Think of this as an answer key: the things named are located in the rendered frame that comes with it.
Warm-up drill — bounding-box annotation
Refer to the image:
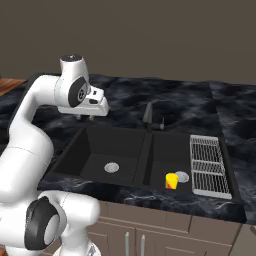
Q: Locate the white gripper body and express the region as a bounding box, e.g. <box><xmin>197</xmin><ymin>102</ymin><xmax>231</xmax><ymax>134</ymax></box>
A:
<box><xmin>57</xmin><ymin>96</ymin><xmax>110</xmax><ymax>118</ymax></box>

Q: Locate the black double basin sink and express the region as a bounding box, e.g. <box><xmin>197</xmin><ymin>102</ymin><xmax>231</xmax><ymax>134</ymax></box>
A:
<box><xmin>44</xmin><ymin>123</ymin><xmax>242</xmax><ymax>203</ymax></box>

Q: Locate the grey sink drain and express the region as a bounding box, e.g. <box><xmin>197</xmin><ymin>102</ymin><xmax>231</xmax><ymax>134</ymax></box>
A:
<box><xmin>175</xmin><ymin>170</ymin><xmax>190</xmax><ymax>184</ymax></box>
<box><xmin>103</xmin><ymin>161</ymin><xmax>121</xmax><ymax>174</ymax></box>

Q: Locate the yellow and red cup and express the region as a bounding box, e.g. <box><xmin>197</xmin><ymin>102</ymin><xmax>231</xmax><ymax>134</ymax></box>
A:
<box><xmin>165</xmin><ymin>172</ymin><xmax>180</xmax><ymax>191</ymax></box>

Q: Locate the beige cabinet panel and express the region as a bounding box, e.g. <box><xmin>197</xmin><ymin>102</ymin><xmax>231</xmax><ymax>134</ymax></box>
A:
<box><xmin>98</xmin><ymin>200</ymin><xmax>193</xmax><ymax>234</ymax></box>
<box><xmin>188</xmin><ymin>214</ymin><xmax>243</xmax><ymax>247</ymax></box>

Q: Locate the beige cabinet door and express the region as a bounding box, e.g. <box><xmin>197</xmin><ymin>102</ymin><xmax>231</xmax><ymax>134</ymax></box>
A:
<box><xmin>134</xmin><ymin>228</ymin><xmax>235</xmax><ymax>256</ymax></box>
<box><xmin>87</xmin><ymin>220</ymin><xmax>137</xmax><ymax>256</ymax></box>

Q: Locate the white wire drying rack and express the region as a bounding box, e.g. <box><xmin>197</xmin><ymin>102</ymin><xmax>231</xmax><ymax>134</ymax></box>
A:
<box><xmin>189</xmin><ymin>134</ymin><xmax>234</xmax><ymax>201</ymax></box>

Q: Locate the silver cabinet handle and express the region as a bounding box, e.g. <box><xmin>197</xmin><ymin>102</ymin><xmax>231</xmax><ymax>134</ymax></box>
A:
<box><xmin>124</xmin><ymin>231</ymin><xmax>131</xmax><ymax>256</ymax></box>
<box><xmin>140</xmin><ymin>234</ymin><xmax>146</xmax><ymax>256</ymax></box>

